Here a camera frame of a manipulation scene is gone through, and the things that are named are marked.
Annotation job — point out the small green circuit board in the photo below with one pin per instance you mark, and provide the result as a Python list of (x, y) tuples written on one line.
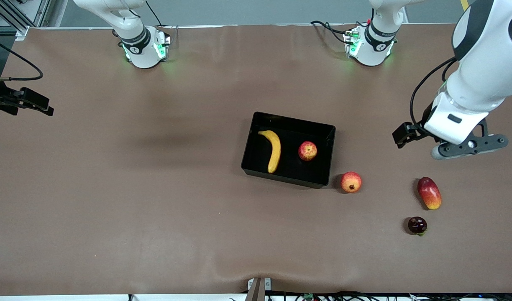
[(308, 297)]

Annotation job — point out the dark purple mangosteen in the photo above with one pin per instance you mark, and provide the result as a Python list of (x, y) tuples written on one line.
[(417, 225)]

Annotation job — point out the yellow banana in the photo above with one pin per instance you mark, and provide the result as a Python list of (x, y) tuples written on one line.
[(275, 150)]

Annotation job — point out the aluminium frame profile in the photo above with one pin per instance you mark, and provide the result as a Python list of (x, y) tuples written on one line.
[(9, 12)]

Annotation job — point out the red pomegranate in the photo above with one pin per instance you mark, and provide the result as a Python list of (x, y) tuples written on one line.
[(351, 182)]

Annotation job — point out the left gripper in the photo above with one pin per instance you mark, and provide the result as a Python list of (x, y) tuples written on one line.
[(419, 130)]

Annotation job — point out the red yellow mango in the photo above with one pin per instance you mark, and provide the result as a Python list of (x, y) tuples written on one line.
[(429, 193)]

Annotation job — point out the red yellow apple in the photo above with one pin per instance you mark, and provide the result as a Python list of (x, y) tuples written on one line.
[(308, 151)]

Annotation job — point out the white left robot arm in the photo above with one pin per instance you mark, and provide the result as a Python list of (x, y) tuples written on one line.
[(486, 62)]

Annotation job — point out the black plastic box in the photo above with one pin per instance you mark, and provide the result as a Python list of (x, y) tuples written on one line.
[(293, 171)]

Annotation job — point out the brown table mat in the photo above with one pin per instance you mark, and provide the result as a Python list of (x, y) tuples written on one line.
[(155, 188)]

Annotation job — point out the metal bracket with brown post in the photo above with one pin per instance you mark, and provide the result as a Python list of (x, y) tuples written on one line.
[(259, 290)]

